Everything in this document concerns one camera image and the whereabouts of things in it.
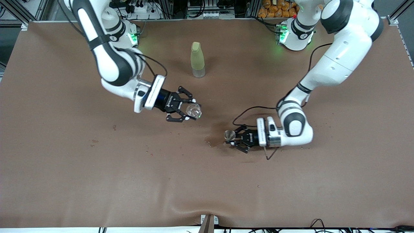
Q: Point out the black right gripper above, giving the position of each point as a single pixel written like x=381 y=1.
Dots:
x=164 y=100

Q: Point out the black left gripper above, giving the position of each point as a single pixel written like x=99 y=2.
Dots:
x=251 y=137

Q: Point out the clear glass measuring cup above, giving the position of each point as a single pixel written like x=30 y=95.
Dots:
x=194 y=110

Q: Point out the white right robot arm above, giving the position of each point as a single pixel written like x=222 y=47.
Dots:
x=110 y=61

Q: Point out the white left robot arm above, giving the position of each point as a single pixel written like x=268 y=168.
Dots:
x=343 y=55

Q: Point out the large brown liquid puddle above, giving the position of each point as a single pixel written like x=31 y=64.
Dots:
x=215 y=131

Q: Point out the yellow-green frosted bottle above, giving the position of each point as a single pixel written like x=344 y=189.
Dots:
x=197 y=60

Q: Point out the brown table cloth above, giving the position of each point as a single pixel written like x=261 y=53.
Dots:
x=207 y=181

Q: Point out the white connector row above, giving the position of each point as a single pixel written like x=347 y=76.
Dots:
x=212 y=15

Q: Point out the black equipment box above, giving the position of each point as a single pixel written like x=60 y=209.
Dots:
x=194 y=5

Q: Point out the white power strip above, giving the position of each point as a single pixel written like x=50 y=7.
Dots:
x=142 y=9

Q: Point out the orange snack packets pile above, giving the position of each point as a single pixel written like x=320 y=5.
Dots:
x=271 y=11

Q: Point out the metal table edge bracket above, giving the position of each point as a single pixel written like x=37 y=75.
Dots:
x=207 y=223

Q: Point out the aluminium frame post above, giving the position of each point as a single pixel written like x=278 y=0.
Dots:
x=393 y=20
x=24 y=26

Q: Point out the aluminium table edge rail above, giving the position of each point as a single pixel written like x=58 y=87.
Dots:
x=406 y=42

